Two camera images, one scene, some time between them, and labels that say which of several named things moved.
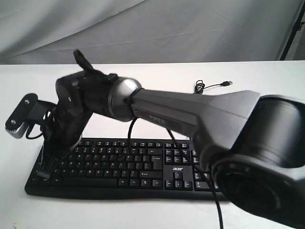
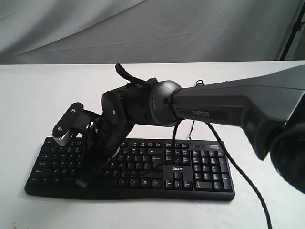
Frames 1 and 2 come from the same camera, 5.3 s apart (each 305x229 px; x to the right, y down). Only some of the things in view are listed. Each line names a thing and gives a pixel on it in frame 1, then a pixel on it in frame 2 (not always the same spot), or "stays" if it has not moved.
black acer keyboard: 131,168 stays
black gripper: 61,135 -> 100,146
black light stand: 297,26 stays
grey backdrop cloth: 48,32 stays
